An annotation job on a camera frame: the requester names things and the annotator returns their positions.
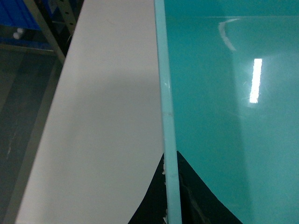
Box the teal plastic bin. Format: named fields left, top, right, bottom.
left=154, top=0, right=299, bottom=224

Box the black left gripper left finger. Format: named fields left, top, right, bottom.
left=129, top=156, right=167, bottom=224

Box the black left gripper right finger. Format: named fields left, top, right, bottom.
left=177, top=152, right=241, bottom=224

